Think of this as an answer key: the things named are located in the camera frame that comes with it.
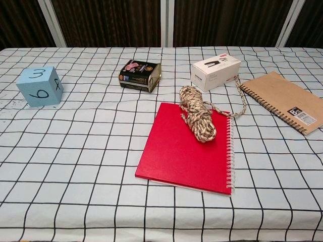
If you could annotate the light blue numbered foam cube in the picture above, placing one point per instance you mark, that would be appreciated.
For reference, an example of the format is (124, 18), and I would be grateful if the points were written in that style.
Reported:
(40, 85)

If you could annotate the red spiral notebook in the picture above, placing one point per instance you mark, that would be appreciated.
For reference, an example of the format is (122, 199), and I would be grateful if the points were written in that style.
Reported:
(176, 156)

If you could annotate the black luncheon meat tin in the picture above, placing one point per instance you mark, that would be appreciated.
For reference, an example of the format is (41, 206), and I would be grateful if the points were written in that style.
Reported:
(137, 75)

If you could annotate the white stapler carton box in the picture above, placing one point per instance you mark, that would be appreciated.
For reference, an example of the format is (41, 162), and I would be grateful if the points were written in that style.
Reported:
(214, 73)

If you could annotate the white black checked tablecloth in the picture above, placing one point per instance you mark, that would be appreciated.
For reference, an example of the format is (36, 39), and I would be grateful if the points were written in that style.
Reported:
(75, 176)

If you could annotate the dark corrugated partition panel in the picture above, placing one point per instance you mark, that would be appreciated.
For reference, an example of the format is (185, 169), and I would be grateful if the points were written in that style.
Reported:
(227, 22)
(310, 25)
(108, 22)
(20, 22)

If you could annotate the kraft brown spiral notebook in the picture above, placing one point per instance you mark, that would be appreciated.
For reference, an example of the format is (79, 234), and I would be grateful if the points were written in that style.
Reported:
(282, 98)

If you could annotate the white partition post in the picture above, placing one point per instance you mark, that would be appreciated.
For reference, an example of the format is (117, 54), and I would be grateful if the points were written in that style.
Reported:
(291, 22)
(51, 22)
(166, 22)

